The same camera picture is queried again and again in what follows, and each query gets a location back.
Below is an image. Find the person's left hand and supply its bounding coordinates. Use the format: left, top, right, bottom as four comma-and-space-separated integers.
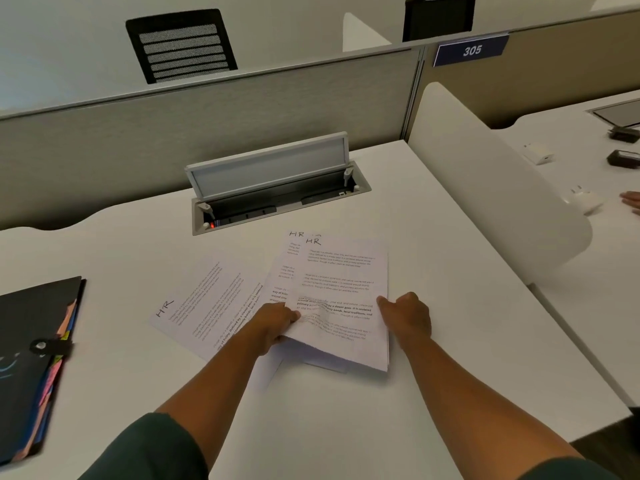
247, 302, 302, 355

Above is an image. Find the person's right hand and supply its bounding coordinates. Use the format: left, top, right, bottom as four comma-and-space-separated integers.
375, 292, 433, 348

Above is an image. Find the single white paper sheet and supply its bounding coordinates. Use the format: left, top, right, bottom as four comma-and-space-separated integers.
148, 258, 283, 393

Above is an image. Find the thin white paper bundle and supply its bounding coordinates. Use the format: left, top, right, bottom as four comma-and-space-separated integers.
265, 230, 390, 374

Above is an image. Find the black expanding folder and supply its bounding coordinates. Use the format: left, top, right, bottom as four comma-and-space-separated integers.
0, 276, 87, 465

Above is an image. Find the person's right forearm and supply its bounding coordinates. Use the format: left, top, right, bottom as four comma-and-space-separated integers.
402, 337, 583, 480

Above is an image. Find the person's left forearm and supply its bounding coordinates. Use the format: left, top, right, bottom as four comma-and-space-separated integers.
156, 334, 269, 468

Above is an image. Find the white side desk divider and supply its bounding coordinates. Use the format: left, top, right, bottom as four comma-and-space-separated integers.
407, 82, 593, 285

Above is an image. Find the green left sleeve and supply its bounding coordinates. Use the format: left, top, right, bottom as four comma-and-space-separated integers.
79, 413, 210, 480

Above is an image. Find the green sleeve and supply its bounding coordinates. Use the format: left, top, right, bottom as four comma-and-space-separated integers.
519, 457, 621, 480
79, 413, 210, 480

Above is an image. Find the white power adapter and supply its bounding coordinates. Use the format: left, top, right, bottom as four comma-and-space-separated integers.
561, 184, 605, 217

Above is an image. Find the grey fabric partition panel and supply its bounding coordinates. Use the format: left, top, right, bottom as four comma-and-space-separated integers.
0, 47, 423, 231

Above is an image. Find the green right sleeve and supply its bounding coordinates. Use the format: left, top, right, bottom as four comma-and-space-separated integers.
519, 457, 621, 480

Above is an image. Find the small black device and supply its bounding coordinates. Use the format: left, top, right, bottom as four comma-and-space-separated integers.
606, 149, 640, 169
607, 125, 640, 144

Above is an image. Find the blue desk number sign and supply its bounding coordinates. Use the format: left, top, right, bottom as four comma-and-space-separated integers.
433, 33, 510, 68

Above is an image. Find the beige partition panel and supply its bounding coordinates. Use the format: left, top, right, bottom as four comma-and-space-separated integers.
405, 9, 640, 131

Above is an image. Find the black mesh office chair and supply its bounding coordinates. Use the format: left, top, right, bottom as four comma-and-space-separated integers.
125, 8, 239, 85

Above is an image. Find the grey desk cable box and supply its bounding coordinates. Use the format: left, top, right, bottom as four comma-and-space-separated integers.
191, 161, 373, 237

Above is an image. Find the closed grey cable box lid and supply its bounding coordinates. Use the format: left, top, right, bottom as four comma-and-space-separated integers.
587, 98, 640, 129

